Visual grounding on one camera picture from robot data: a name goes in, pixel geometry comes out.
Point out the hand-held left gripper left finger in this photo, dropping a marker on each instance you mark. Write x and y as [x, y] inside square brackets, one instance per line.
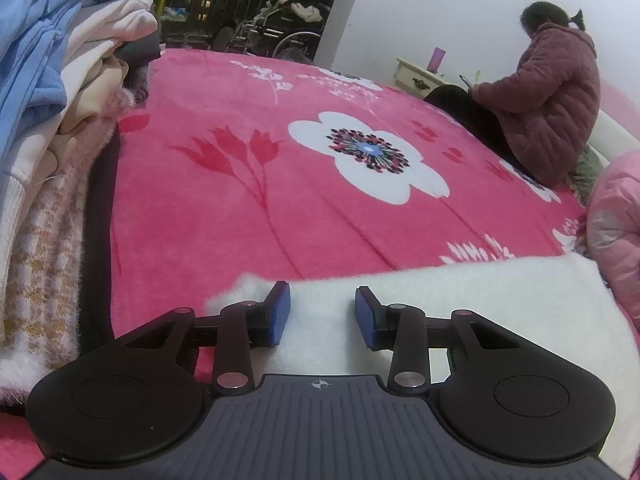
[279, 315]

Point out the pink floral blanket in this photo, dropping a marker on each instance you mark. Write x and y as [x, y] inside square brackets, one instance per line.
[225, 210]

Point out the pink padded jacket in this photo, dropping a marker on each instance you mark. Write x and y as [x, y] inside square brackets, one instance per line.
[617, 220]

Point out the cream nightstand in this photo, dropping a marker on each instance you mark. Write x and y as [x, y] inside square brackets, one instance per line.
[412, 77]

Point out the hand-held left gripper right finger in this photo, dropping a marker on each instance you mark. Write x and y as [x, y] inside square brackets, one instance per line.
[366, 317]

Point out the white knit sweater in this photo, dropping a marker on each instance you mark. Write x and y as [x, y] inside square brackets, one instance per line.
[500, 300]

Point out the stack of folded clothes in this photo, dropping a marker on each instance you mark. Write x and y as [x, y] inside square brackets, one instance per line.
[45, 110]

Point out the grey green cloth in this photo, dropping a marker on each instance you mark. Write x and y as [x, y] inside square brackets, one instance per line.
[590, 175]

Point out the yellow green bottle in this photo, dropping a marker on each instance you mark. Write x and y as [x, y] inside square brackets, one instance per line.
[161, 2]

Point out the wheelchair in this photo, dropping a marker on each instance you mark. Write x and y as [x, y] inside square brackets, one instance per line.
[295, 42]

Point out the purple box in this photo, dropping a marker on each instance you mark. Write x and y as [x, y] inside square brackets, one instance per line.
[436, 60]

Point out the white pink bed headboard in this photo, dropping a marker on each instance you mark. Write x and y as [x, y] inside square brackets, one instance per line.
[620, 130]

